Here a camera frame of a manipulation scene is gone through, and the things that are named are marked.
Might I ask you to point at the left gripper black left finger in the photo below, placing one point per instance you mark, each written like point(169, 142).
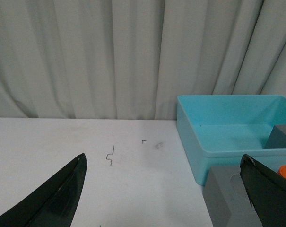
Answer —
point(54, 203)

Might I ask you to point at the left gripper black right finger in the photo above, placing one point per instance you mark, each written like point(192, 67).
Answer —
point(266, 191)

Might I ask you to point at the gray block with round hole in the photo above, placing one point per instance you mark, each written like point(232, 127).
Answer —
point(226, 199)

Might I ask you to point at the gray rectangular block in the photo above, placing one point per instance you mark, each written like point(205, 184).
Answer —
point(277, 138)

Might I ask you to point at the light blue plastic box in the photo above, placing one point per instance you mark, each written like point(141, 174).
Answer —
point(217, 130)

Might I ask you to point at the white pleated curtain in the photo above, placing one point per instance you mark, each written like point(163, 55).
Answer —
point(130, 59)

